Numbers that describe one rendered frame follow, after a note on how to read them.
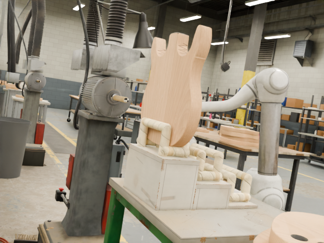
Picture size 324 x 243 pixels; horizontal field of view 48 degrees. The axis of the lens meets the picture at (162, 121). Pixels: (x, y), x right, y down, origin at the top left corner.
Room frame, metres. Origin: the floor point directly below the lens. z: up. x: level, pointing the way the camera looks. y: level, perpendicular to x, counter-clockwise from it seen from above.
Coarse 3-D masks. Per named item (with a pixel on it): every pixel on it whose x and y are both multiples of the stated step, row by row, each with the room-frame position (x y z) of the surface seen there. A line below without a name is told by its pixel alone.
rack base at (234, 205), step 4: (232, 204) 1.32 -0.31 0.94; (236, 204) 1.33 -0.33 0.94; (240, 204) 1.34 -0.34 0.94; (244, 204) 1.35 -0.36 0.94; (248, 204) 1.36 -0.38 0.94; (252, 204) 1.37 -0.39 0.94; (228, 208) 1.30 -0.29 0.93; (232, 208) 1.31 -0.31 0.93; (236, 208) 1.32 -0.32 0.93; (240, 208) 1.33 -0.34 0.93
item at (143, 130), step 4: (140, 124) 1.34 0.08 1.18; (140, 128) 1.34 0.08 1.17; (144, 128) 1.33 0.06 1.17; (140, 132) 1.34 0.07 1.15; (144, 132) 1.33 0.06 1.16; (140, 136) 1.33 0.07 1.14; (144, 136) 1.33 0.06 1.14; (140, 140) 1.33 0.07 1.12; (144, 140) 1.34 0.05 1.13; (140, 144) 1.33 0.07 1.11; (144, 144) 1.34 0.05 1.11
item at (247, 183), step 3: (243, 180) 1.40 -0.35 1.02; (246, 180) 1.39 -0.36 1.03; (249, 180) 1.39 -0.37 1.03; (243, 183) 1.40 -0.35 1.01; (246, 183) 1.39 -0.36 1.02; (249, 183) 1.39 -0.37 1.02; (243, 186) 1.39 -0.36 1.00; (246, 186) 1.39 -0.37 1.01; (249, 186) 1.39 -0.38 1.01; (243, 189) 1.39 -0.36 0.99; (246, 189) 1.39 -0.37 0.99; (249, 189) 1.39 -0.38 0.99; (243, 192) 1.39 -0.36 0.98; (246, 192) 1.39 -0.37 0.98; (249, 192) 1.39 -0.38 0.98; (246, 201) 1.39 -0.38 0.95
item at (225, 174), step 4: (204, 164) 1.50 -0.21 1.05; (208, 164) 1.48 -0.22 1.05; (204, 168) 1.49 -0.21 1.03; (208, 168) 1.47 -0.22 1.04; (212, 168) 1.45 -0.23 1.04; (224, 172) 1.38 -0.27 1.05; (228, 172) 1.37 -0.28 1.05; (224, 176) 1.38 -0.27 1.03; (228, 176) 1.36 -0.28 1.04; (232, 176) 1.35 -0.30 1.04
